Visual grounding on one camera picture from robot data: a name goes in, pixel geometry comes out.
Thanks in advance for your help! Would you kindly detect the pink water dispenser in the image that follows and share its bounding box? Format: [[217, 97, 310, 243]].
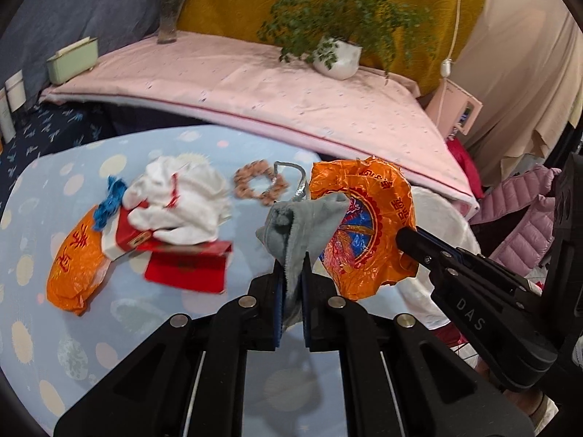
[[423, 77, 484, 142]]

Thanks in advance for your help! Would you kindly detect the blue dotted tablecloth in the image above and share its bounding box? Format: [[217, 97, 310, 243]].
[[0, 125, 438, 437]]

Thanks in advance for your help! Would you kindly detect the potted plant in white pot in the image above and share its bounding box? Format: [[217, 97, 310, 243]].
[[232, 0, 438, 82]]

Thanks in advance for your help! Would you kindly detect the white cord with switch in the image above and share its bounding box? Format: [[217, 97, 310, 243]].
[[439, 0, 465, 83]]

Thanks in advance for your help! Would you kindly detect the pale green box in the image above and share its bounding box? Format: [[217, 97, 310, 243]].
[[46, 36, 100, 86]]

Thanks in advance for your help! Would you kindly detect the blue grey cloth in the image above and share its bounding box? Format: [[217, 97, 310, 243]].
[[0, 0, 167, 101]]

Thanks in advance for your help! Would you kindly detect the small orange plastic bag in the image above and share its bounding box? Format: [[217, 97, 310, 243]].
[[46, 205, 112, 317]]

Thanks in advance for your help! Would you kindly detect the glass vase with flowers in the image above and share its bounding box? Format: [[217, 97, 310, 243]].
[[148, 0, 203, 45]]

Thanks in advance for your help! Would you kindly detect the silver ribbon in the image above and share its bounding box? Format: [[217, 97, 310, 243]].
[[273, 160, 310, 201]]

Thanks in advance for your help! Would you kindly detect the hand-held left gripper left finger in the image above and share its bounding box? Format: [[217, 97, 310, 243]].
[[54, 259, 286, 437]]

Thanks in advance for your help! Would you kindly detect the large printed orange plastic bag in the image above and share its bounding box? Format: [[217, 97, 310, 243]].
[[309, 157, 419, 301]]

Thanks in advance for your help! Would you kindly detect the pink puffer jacket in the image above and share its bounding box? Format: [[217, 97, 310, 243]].
[[469, 166, 563, 283]]

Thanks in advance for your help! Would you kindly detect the beige curtain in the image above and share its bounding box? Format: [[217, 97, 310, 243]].
[[449, 0, 583, 187]]

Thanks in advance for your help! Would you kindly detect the yellow cloth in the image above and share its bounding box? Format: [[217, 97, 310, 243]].
[[175, 0, 499, 96]]

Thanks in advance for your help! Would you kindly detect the pink blanket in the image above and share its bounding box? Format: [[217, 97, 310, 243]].
[[39, 29, 481, 212]]

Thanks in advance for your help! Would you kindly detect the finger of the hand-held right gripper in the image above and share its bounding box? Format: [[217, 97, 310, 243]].
[[416, 228, 545, 299], [395, 228, 559, 392]]

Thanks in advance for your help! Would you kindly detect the red cloth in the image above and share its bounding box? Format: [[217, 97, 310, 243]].
[[444, 139, 484, 201]]

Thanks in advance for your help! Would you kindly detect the dark blue patterned cloth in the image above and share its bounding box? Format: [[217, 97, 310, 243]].
[[0, 100, 119, 192]]

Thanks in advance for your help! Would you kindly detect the white cloth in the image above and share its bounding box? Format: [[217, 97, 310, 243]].
[[123, 155, 233, 244]]

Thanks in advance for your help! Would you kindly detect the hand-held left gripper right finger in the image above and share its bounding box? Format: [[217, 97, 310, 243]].
[[301, 252, 535, 437]]

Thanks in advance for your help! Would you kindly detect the red envelope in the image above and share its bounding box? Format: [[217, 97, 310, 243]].
[[137, 239, 234, 294]]

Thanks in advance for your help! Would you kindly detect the red and white paper cup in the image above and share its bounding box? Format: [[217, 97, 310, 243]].
[[101, 207, 158, 262]]

